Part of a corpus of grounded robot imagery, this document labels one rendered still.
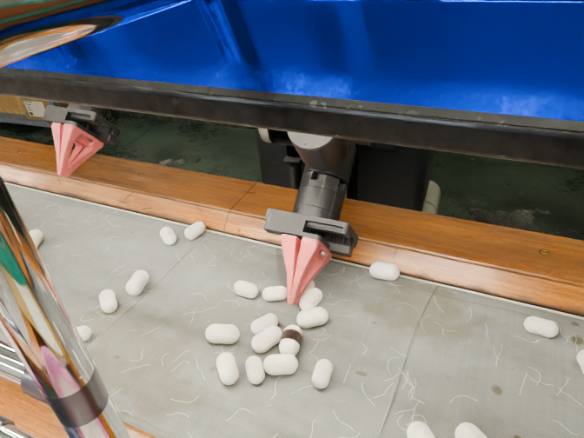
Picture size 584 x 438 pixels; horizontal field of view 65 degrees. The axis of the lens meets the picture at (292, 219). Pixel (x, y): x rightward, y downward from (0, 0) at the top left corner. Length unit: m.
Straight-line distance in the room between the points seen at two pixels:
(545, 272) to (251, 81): 0.45
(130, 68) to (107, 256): 0.45
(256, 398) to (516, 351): 0.27
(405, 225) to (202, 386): 0.33
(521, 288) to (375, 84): 0.42
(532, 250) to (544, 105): 0.44
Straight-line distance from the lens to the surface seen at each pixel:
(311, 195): 0.53
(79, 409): 0.24
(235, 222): 0.68
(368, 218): 0.65
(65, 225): 0.80
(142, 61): 0.28
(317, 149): 0.48
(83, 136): 0.79
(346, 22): 0.23
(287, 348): 0.49
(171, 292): 0.61
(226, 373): 0.48
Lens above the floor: 1.14
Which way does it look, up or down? 35 degrees down
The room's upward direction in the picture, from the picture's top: 5 degrees counter-clockwise
